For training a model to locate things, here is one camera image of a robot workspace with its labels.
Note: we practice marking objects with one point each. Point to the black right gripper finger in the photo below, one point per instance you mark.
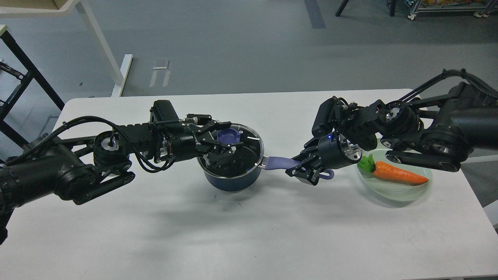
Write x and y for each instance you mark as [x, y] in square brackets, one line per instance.
[309, 153]
[306, 174]

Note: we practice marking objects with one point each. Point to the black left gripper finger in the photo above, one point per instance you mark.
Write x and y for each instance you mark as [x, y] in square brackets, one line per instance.
[204, 124]
[214, 153]

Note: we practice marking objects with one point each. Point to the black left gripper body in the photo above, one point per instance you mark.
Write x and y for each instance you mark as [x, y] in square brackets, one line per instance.
[183, 145]

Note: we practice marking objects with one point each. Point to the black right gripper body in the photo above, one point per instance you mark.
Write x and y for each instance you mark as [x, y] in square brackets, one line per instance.
[335, 151]

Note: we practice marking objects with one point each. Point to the glass lid with blue knob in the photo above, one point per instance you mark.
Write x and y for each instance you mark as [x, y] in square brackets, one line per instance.
[236, 156]

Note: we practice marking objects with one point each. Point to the blue saucepan with handle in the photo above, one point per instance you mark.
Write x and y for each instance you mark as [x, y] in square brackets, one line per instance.
[236, 185]

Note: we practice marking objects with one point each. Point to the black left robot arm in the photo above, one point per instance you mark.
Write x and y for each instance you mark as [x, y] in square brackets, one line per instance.
[89, 156]

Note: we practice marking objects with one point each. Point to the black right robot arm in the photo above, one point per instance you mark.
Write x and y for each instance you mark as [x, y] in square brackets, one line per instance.
[437, 125]

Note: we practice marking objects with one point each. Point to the orange toy carrot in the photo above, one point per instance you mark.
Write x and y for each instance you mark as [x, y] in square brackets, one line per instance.
[388, 172]

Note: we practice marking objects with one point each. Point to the black stand leg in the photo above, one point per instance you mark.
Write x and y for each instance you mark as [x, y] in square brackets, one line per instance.
[347, 7]

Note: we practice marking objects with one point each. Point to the black metal rack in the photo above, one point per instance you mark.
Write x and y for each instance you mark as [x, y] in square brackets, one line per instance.
[32, 74]

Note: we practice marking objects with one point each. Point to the wheeled metal cart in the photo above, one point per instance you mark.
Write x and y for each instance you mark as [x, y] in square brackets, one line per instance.
[479, 8]

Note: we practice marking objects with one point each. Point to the white table frame leg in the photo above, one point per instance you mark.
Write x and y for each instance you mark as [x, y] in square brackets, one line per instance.
[62, 8]

